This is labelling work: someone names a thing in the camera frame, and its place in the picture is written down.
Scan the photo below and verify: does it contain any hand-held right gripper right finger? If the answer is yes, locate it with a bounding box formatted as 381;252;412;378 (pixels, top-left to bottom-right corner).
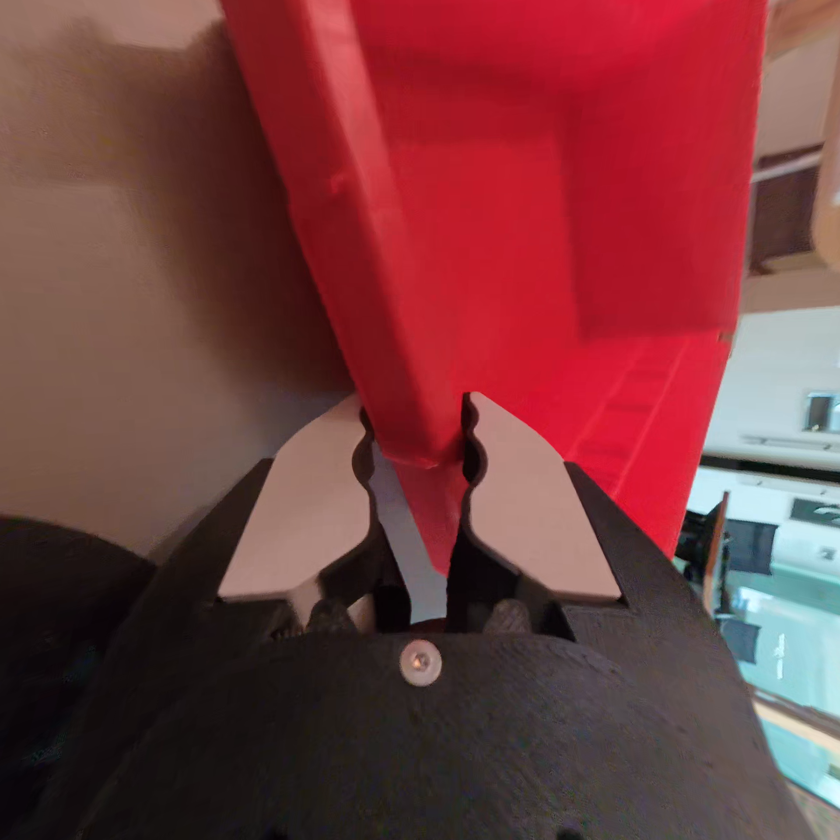
461;392;624;602

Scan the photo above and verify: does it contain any framed wall picture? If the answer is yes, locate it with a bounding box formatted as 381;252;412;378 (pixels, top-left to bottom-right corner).
789;497;840;531

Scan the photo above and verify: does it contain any black panel with wooden rim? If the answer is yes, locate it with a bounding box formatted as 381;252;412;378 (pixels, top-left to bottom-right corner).
748;141;840;277

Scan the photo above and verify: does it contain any red plastic bin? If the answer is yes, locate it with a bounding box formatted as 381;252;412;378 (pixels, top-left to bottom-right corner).
220;0;769;578

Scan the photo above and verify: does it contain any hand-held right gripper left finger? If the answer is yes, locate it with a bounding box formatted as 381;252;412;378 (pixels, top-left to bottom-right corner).
217;392;382;627

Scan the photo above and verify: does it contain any wooden office desk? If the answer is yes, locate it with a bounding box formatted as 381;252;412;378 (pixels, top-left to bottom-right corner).
702;491;734;614

